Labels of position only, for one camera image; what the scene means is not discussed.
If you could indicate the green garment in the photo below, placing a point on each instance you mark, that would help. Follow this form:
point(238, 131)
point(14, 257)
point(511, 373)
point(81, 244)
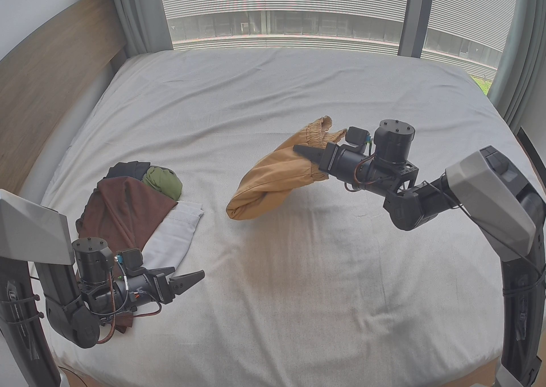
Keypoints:
point(164, 182)

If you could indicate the black garment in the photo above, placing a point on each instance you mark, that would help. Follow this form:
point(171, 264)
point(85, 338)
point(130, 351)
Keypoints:
point(126, 171)

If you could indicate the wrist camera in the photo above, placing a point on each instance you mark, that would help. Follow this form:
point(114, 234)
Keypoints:
point(130, 259)
point(357, 137)

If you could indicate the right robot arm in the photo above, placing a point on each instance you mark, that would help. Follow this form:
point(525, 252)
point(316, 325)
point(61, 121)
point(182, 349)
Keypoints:
point(490, 197)

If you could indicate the brown waffle garment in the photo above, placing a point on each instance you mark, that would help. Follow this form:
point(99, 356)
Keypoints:
point(123, 214)

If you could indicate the grey-green curtain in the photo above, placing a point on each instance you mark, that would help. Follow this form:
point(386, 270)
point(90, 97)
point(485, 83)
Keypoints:
point(136, 1)
point(527, 35)

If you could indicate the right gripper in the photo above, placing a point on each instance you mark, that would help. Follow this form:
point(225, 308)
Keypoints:
point(345, 165)

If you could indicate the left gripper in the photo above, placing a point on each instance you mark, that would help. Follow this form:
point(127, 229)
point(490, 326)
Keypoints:
point(151, 289)

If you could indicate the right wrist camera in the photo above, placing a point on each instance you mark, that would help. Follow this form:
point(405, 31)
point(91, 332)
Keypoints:
point(357, 137)

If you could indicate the window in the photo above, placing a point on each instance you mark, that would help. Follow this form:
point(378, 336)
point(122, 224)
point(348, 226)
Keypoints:
point(411, 1)

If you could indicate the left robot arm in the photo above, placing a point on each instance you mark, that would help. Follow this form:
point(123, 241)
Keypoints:
point(55, 291)

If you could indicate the white garment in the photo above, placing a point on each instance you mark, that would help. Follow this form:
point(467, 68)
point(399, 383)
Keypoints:
point(175, 236)

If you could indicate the bed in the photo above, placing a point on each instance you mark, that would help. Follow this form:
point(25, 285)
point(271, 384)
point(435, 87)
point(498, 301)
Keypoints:
point(298, 78)

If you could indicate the mustard yellow shorts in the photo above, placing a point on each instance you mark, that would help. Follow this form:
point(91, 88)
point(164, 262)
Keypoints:
point(273, 180)

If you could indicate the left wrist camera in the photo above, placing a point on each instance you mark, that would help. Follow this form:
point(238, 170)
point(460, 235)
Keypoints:
point(130, 259)

